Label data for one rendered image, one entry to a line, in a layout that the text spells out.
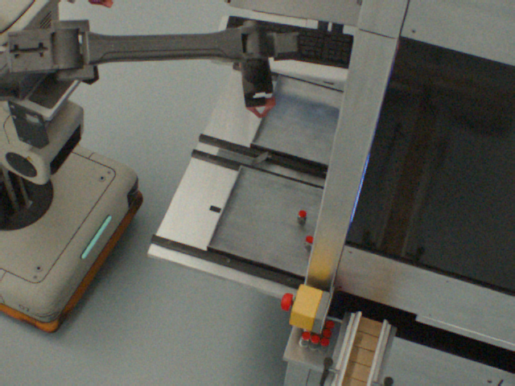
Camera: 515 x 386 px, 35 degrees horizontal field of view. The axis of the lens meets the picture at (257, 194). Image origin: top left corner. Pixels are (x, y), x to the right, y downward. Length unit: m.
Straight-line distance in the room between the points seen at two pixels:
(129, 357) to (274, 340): 0.50
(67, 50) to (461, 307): 0.96
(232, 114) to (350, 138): 0.92
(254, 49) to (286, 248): 0.59
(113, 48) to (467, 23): 0.70
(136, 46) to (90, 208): 1.33
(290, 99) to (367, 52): 1.10
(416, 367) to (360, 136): 0.86
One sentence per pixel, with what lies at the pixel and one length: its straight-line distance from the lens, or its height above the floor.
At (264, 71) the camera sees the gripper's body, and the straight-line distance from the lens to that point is 1.82.
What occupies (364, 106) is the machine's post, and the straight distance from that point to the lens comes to 1.37.
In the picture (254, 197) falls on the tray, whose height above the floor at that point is 0.88.
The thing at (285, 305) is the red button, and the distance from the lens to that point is 1.86.
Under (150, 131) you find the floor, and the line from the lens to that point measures 3.41.
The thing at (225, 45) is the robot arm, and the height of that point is 1.47.
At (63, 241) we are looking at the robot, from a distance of 2.82.
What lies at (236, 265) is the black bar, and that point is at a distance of 2.02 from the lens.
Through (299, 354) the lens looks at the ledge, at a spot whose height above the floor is 0.88.
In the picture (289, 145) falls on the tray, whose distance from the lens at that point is 2.26.
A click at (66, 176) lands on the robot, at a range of 2.96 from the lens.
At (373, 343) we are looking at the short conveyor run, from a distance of 1.93.
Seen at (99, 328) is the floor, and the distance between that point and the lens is 2.96.
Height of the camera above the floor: 2.66
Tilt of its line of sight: 56 degrees down
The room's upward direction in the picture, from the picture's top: 5 degrees clockwise
